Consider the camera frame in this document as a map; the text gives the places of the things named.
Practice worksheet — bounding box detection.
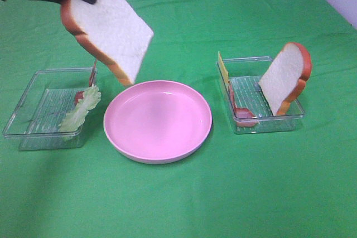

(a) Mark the toast bread slice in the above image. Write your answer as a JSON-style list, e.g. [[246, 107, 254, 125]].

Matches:
[[258, 42, 312, 116], [61, 0, 154, 86]]

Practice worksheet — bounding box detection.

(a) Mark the bacon strip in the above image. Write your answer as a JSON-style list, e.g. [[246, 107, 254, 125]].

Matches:
[[74, 59, 97, 105], [228, 82, 258, 127]]

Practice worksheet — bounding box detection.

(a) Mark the green lettuce leaf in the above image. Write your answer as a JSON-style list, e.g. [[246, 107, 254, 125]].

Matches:
[[59, 85, 101, 133]]

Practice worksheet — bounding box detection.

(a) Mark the yellow cheese slice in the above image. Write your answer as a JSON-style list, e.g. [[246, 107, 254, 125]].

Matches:
[[218, 51, 229, 89]]

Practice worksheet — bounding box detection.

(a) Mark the left clear plastic tray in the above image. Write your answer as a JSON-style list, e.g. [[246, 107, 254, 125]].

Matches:
[[3, 67, 92, 151]]

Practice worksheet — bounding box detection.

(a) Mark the clear plastic tray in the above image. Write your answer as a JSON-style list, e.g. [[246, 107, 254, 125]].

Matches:
[[216, 56, 305, 134], [3, 67, 92, 151]]

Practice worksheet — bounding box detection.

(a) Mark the pink round plate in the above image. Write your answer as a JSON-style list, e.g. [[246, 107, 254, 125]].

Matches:
[[103, 80, 213, 164]]

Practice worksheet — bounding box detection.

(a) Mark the right clear plastic tray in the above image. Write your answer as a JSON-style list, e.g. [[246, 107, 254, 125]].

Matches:
[[216, 56, 305, 134]]

